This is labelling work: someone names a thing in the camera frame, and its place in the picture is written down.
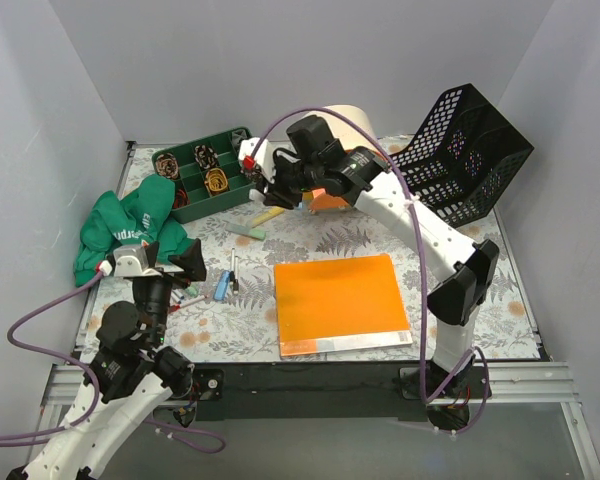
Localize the orange folder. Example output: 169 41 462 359
274 254 412 357

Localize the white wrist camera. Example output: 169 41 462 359
238 137 275 183
96 245 153 278

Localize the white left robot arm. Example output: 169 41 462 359
8 240 207 479

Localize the black mesh file basket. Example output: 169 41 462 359
392 83 534 228

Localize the white marker black cap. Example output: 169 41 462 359
230 249 239 293

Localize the orange drawer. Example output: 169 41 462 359
302 189 350 214

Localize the green cloth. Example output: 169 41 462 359
73 174 193 287

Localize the green highlighter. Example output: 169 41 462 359
225 223 266 241

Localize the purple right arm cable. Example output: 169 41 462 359
249 107 492 441

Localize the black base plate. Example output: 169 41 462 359
195 361 427 422

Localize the green compartment organizer box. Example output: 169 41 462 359
152 127 252 224

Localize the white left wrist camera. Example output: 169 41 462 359
96 245 153 278

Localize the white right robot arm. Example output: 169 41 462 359
238 107 499 402

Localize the yellow highlighter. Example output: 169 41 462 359
249 207 286 228

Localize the blue stapler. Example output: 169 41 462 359
213 270 231 302

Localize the white marker red cap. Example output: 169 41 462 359
168 295 207 314

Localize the cream round drawer cabinet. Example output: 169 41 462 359
317 105 378 152

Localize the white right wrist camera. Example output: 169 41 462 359
238 137 275 183

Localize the aluminium frame rail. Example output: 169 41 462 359
37 361 600 479

